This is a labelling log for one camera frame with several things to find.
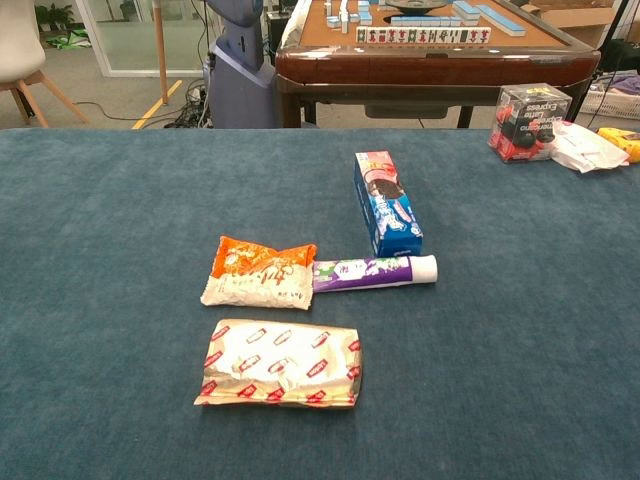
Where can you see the stacked blue mahjong tiles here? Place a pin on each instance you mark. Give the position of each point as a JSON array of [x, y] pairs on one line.
[[466, 10]]

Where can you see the white power strip with plugs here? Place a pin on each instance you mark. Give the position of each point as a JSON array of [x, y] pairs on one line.
[[196, 93]]

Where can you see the green potted plants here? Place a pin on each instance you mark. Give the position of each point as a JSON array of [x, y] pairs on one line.
[[55, 15]]

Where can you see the scattered blue mahjong tiles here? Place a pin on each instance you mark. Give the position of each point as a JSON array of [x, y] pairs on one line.
[[345, 15]]

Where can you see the face-up mahjong tile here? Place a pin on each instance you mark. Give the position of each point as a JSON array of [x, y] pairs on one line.
[[413, 35], [455, 35], [444, 35], [465, 35], [475, 35], [392, 35], [434, 35], [485, 35], [402, 35], [371, 35], [382, 35], [423, 35], [361, 35]]

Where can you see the black bag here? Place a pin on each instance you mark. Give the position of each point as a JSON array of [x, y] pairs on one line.
[[622, 55]]

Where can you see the clear box red black capsules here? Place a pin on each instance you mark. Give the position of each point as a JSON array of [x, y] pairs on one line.
[[525, 125]]

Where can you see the straight blue mahjong tile wall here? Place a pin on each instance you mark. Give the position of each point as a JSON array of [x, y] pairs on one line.
[[425, 21]]

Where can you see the purple toothpaste tube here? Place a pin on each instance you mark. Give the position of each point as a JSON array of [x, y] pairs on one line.
[[370, 273]]

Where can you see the orange white snack bag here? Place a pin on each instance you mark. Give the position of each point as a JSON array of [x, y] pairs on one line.
[[255, 280]]

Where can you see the long blue mahjong tile wall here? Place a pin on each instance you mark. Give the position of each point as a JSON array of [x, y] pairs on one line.
[[502, 21]]

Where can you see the yellow object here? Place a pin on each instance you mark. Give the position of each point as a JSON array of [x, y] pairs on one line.
[[625, 142]]

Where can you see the blue felt table mat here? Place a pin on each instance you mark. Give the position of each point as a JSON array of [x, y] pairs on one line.
[[100, 200]]

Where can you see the black tripod stand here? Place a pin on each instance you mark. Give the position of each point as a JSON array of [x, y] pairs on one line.
[[580, 100]]

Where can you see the white chair wooden legs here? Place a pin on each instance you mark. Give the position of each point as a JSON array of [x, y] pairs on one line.
[[20, 45]]

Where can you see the dark mahjong table dial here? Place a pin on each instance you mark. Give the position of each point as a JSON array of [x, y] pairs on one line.
[[415, 6]]

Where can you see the purple cloth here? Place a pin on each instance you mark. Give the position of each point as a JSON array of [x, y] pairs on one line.
[[627, 84]]

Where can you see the green and white packaging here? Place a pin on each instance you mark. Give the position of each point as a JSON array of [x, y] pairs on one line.
[[70, 39]]

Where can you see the brown mahjong table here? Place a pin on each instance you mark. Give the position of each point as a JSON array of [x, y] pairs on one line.
[[425, 65]]

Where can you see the white crumpled plastic bag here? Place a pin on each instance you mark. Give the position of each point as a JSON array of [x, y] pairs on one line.
[[585, 147]]

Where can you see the white plastic basket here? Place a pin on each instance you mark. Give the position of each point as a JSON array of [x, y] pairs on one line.
[[610, 105]]

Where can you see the blue cookie box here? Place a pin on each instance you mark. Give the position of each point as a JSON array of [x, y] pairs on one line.
[[387, 210]]

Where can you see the cardboard box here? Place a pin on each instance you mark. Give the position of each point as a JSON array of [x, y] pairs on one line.
[[575, 20]]

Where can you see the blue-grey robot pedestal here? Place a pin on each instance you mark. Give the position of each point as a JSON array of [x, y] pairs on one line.
[[240, 85]]

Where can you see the wooden pole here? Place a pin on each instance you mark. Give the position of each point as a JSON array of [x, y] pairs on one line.
[[160, 50]]

